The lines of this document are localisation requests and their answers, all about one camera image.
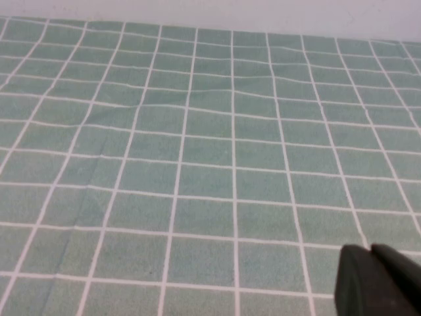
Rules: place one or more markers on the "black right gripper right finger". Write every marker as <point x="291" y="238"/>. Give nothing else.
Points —
<point x="399" y="263"/>

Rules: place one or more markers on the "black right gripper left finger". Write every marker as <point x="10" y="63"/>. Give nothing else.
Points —
<point x="358" y="286"/>

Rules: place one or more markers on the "green white-checked tablecloth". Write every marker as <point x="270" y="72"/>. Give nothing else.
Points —
<point x="204" y="164"/>

